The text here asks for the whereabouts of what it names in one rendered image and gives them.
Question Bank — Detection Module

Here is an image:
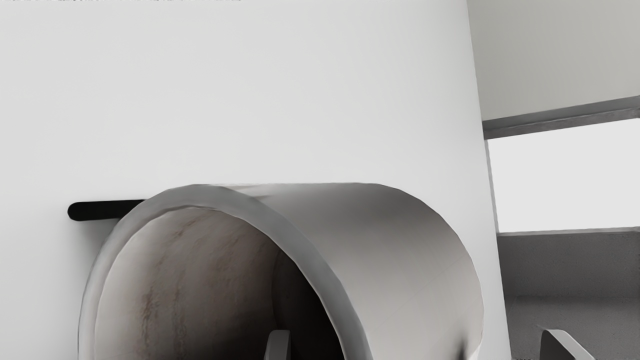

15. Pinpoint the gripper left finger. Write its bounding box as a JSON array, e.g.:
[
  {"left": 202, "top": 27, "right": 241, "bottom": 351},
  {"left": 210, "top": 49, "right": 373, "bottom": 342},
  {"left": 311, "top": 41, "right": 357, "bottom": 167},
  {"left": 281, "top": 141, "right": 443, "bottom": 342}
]
[{"left": 263, "top": 329, "right": 292, "bottom": 360}]

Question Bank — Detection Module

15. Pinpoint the white grey mug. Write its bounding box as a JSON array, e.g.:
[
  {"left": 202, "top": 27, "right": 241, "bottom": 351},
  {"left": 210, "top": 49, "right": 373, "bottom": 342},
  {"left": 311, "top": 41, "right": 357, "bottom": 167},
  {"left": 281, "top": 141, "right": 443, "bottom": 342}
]
[{"left": 77, "top": 182, "right": 485, "bottom": 360}]

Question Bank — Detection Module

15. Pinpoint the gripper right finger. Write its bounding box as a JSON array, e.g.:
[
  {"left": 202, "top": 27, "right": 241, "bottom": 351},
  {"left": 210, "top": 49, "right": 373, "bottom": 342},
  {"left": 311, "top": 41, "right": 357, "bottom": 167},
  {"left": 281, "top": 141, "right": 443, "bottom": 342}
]
[{"left": 538, "top": 327, "right": 597, "bottom": 360}]

